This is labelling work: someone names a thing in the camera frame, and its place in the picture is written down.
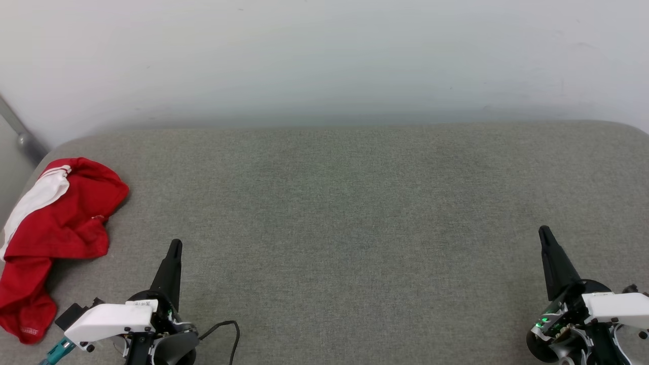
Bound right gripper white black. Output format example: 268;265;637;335
530;226;649;335

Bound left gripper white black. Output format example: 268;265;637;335
64;239;183;350

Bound red white garment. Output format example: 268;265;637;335
0;157;130;345

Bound grey metal pole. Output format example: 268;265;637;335
0;96;49;163

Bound thin black cable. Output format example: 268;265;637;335
199;320;240;365

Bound teal cable connector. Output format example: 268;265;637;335
40;337;77;365

